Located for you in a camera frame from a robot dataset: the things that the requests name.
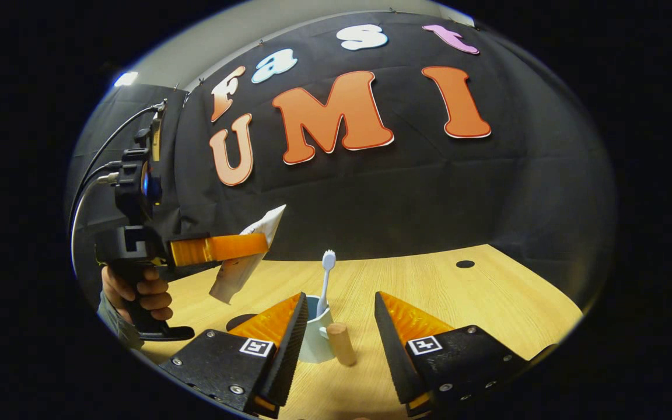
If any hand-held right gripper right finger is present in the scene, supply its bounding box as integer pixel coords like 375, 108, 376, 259
374, 290, 558, 418

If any dark round coaster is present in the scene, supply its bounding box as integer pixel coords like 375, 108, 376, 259
226, 313, 258, 332

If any wooden desktop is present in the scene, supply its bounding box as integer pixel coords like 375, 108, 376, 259
138, 244, 583, 420

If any black cable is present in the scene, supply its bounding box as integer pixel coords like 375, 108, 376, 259
69, 104, 166, 234

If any black backdrop cloth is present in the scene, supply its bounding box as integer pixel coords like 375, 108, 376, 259
66, 10, 617, 327

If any white toothpaste tube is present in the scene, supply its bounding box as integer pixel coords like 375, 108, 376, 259
209, 204, 287, 305

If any white cable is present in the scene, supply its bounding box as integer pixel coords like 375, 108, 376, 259
71, 172, 121, 275

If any pale green cup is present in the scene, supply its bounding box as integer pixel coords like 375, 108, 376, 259
298, 295, 357, 367

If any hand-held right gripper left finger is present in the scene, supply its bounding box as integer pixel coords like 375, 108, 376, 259
158, 292, 309, 419

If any white toothbrush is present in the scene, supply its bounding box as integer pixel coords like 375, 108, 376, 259
316, 250, 337, 319

